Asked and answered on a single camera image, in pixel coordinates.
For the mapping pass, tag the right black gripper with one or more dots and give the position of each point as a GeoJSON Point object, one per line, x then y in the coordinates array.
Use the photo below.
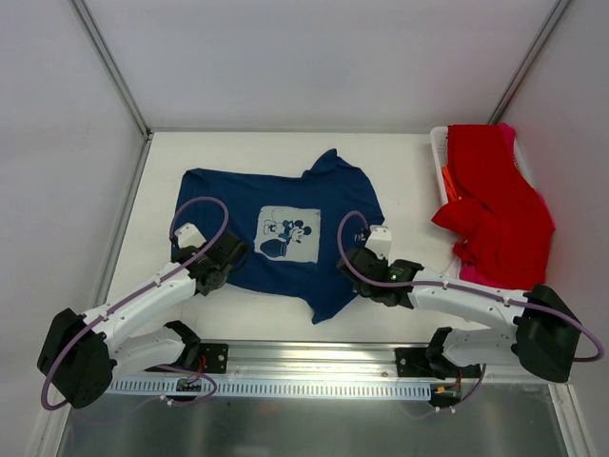
{"type": "Point", "coordinates": [355, 266]}

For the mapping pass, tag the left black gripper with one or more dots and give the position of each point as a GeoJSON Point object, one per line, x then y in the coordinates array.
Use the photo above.
{"type": "Point", "coordinates": [232, 248]}

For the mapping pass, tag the blue mickey t shirt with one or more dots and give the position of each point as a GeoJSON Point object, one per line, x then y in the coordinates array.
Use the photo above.
{"type": "Point", "coordinates": [295, 226]}

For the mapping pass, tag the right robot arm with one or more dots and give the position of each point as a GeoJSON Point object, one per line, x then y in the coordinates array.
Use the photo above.
{"type": "Point", "coordinates": [534, 329]}

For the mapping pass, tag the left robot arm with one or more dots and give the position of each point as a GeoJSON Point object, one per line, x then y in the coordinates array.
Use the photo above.
{"type": "Point", "coordinates": [83, 353]}

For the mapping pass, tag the orange garment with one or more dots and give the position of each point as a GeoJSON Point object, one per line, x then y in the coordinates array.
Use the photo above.
{"type": "Point", "coordinates": [453, 191]}

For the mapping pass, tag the red t shirt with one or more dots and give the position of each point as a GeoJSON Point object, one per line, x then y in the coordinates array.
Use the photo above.
{"type": "Point", "coordinates": [499, 209]}

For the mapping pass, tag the white plastic basket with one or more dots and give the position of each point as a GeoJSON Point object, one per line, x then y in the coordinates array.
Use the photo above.
{"type": "Point", "coordinates": [439, 145]}

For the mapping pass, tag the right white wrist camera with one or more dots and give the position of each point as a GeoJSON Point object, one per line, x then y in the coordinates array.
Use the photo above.
{"type": "Point", "coordinates": [379, 241]}

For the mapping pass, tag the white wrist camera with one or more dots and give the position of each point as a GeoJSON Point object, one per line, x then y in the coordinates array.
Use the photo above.
{"type": "Point", "coordinates": [186, 236]}
{"type": "Point", "coordinates": [379, 241]}

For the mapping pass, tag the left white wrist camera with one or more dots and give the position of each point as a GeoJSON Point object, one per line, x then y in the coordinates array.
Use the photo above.
{"type": "Point", "coordinates": [186, 236]}

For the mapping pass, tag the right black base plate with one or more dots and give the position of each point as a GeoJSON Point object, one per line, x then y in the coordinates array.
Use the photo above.
{"type": "Point", "coordinates": [414, 363]}

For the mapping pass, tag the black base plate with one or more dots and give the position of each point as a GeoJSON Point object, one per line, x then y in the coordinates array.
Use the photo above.
{"type": "Point", "coordinates": [414, 363]}
{"type": "Point", "coordinates": [211, 357]}

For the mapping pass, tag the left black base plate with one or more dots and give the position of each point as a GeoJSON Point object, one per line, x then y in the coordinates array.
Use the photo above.
{"type": "Point", "coordinates": [211, 357]}

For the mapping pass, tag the aluminium mounting rail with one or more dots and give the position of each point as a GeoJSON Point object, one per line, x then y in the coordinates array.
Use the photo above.
{"type": "Point", "coordinates": [270, 360]}

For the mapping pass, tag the white slotted cable duct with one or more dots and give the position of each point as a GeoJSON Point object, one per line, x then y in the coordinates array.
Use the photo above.
{"type": "Point", "coordinates": [260, 388]}

